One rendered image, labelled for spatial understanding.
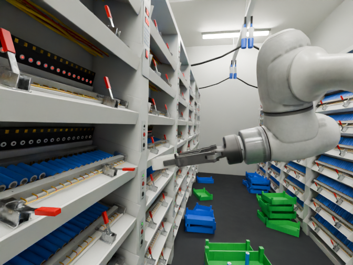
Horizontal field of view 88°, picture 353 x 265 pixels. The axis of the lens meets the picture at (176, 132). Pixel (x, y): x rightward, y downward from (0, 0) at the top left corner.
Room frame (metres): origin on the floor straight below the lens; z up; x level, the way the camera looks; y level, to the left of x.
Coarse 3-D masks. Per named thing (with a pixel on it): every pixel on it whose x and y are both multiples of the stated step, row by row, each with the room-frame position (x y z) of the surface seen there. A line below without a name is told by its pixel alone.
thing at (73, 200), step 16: (64, 144) 0.56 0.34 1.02; (80, 144) 0.63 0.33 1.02; (112, 144) 0.71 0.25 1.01; (128, 160) 0.69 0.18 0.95; (96, 176) 0.50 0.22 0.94; (128, 176) 0.62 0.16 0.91; (64, 192) 0.38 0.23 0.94; (80, 192) 0.40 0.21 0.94; (96, 192) 0.44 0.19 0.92; (64, 208) 0.34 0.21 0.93; (80, 208) 0.39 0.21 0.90; (0, 224) 0.26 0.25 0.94; (32, 224) 0.28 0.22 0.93; (48, 224) 0.31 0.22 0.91; (0, 240) 0.24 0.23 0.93; (16, 240) 0.26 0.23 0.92; (32, 240) 0.29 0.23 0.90; (0, 256) 0.24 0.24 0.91
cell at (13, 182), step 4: (0, 176) 0.34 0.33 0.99; (4, 176) 0.34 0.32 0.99; (0, 180) 0.33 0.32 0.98; (4, 180) 0.33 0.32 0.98; (8, 180) 0.33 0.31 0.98; (12, 180) 0.34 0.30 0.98; (16, 180) 0.34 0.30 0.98; (8, 184) 0.33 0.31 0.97; (12, 184) 0.33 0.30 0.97; (16, 184) 0.34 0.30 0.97
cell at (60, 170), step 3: (42, 162) 0.44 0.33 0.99; (45, 162) 0.44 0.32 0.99; (42, 165) 0.44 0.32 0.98; (45, 165) 0.44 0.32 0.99; (48, 165) 0.44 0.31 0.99; (51, 165) 0.44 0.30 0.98; (51, 168) 0.43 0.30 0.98; (54, 168) 0.43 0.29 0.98; (57, 168) 0.43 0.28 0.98; (60, 168) 0.44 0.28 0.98; (57, 171) 0.43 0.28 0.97; (60, 171) 0.43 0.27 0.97; (63, 171) 0.43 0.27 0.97
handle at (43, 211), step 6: (18, 204) 0.27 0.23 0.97; (18, 210) 0.27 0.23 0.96; (24, 210) 0.26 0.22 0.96; (30, 210) 0.26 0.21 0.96; (36, 210) 0.26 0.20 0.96; (42, 210) 0.26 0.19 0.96; (48, 210) 0.26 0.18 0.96; (54, 210) 0.26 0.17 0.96; (60, 210) 0.26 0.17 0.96; (54, 216) 0.25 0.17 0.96
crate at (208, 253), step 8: (208, 248) 0.89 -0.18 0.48; (208, 256) 0.89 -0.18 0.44; (216, 256) 0.90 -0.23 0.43; (224, 256) 0.90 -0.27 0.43; (232, 256) 0.90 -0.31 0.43; (240, 256) 0.91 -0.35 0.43; (256, 256) 0.91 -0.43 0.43; (264, 256) 0.88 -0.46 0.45; (208, 264) 0.81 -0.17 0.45; (216, 264) 0.88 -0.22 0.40; (224, 264) 0.88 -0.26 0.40; (232, 264) 0.88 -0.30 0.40; (240, 264) 0.88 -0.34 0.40; (256, 264) 0.88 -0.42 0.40; (264, 264) 0.88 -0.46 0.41
